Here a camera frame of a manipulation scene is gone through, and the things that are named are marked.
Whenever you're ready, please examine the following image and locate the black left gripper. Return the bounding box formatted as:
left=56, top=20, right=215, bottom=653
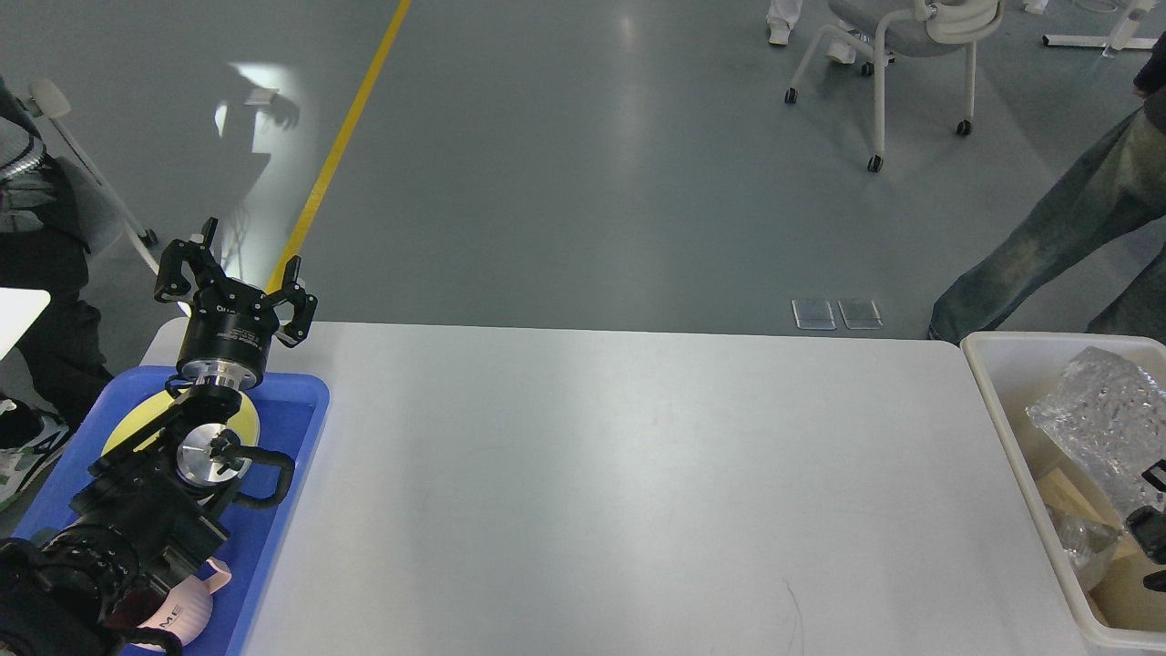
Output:
left=153, top=217, right=318, bottom=392

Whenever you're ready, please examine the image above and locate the silver foil bag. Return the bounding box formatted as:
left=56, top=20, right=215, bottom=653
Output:
left=1026, top=347, right=1165, bottom=519
left=1045, top=505, right=1123, bottom=593

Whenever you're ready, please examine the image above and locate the brown paper bag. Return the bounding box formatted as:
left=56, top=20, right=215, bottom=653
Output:
left=1037, top=468, right=1135, bottom=627

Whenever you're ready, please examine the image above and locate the yellow plastic plate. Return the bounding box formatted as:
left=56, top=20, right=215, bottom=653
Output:
left=101, top=389, right=260, bottom=501

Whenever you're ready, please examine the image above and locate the pink HOME mug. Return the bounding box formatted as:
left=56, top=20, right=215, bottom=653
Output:
left=122, top=558, right=232, bottom=646

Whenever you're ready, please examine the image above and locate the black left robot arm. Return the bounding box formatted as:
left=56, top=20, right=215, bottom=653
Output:
left=3, top=219, right=318, bottom=655

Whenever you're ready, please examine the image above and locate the blue plastic tray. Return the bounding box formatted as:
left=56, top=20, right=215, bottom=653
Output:
left=9, top=365, right=330, bottom=655

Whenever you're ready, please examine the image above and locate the grey chair at left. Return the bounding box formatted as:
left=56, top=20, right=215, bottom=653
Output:
left=17, top=78, right=159, bottom=280

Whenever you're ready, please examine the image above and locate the white plastic bin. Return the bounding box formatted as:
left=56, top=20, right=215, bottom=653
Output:
left=961, top=332, right=1165, bottom=655

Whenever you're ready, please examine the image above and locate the standing person in dark clothes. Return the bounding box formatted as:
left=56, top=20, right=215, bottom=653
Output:
left=0, top=77, right=115, bottom=512

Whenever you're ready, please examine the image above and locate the white side table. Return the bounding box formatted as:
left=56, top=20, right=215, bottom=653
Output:
left=0, top=287, right=51, bottom=360

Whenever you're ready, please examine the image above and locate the walking person in grey trousers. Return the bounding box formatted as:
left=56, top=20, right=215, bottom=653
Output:
left=927, top=37, right=1165, bottom=344

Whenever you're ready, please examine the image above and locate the right floor marker plate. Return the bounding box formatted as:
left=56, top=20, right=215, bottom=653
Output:
left=838, top=299, right=885, bottom=331

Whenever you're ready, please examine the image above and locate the floor marker plate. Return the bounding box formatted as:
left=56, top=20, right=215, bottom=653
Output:
left=838, top=299, right=885, bottom=331
left=791, top=298, right=837, bottom=332

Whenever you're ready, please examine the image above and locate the left floor marker plate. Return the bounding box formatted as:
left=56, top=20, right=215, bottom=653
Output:
left=791, top=298, right=837, bottom=332

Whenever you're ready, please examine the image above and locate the grey rolling chair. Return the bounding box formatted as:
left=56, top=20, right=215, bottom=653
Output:
left=784, top=1, right=1004, bottom=172

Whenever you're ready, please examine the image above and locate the seated person in white tracksuit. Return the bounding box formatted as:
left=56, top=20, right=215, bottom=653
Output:
left=765, top=0, right=862, bottom=65

